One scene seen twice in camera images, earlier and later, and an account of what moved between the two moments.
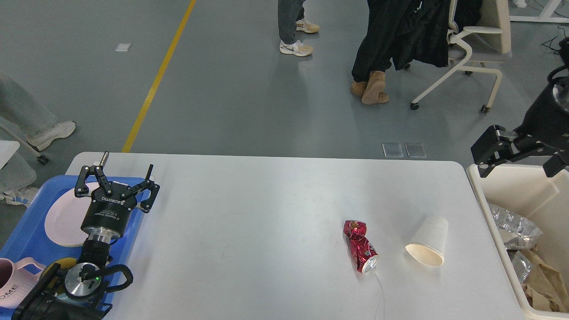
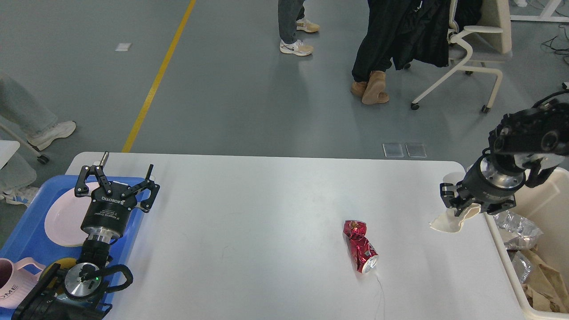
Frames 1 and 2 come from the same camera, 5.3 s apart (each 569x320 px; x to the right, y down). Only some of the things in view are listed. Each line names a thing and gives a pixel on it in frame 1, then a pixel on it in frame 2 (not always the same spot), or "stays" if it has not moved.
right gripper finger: x=490 y=150 → x=451 y=199
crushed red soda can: x=365 y=256 stays
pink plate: x=65 y=214 stays
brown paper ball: x=539 y=301 stays
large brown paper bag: x=544 y=286 stays
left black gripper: x=106 y=216 stays
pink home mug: x=16 y=282 stays
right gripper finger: x=554 y=165 → x=494 y=207
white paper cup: x=429 y=242 → x=448 y=222
